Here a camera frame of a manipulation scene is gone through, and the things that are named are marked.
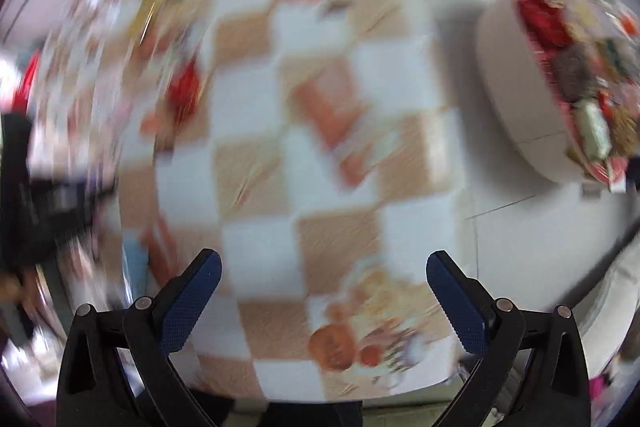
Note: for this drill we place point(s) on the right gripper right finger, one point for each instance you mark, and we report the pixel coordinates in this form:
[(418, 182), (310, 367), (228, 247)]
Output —
[(554, 390)]

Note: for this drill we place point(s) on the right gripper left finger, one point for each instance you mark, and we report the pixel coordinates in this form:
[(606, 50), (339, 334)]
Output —
[(116, 368)]

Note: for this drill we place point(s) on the red snack packet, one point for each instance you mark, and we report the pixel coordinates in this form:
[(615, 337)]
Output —
[(184, 92)]

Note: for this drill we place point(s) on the round white snack tray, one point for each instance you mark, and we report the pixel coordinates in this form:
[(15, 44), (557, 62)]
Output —
[(563, 77)]

